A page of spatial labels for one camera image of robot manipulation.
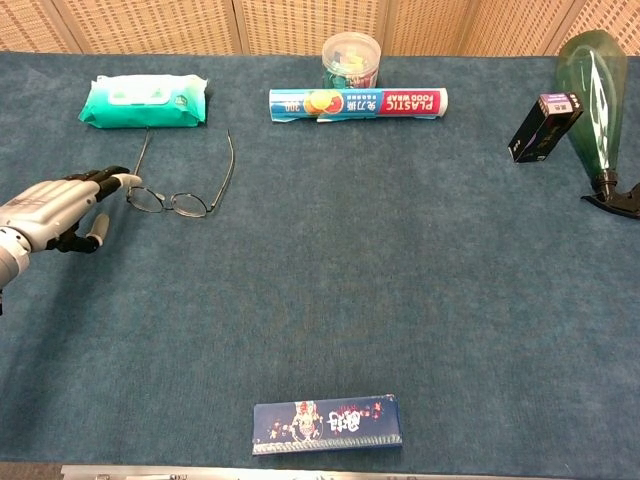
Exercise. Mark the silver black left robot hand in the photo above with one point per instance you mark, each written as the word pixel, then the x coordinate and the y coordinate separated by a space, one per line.
pixel 45 210

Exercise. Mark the thin black metal eyeglasses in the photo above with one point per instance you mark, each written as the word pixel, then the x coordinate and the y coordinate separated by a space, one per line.
pixel 190 205

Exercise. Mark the green wet wipes pack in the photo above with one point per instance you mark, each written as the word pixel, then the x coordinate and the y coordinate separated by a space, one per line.
pixel 145 112

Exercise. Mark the wicker folding screen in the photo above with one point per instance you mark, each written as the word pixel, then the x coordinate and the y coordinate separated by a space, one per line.
pixel 150 25

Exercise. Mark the clear jar of colourful clips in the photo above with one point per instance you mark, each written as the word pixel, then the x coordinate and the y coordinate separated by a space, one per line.
pixel 350 55

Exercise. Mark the dark blue patterned box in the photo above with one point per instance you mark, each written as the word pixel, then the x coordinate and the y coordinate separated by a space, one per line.
pixel 325 425

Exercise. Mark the blue felt table cover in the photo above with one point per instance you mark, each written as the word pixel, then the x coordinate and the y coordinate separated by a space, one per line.
pixel 400 250

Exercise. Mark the plastic food wrap box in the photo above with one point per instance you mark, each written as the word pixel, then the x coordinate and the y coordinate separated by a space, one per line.
pixel 400 102

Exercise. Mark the black and purple small box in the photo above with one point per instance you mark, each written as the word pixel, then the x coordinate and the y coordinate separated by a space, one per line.
pixel 542 130

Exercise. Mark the green spray bottle black trigger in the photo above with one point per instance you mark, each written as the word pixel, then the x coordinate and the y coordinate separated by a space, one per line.
pixel 595 100

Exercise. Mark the metal table edge rail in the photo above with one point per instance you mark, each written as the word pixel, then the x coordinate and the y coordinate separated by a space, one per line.
pixel 300 474

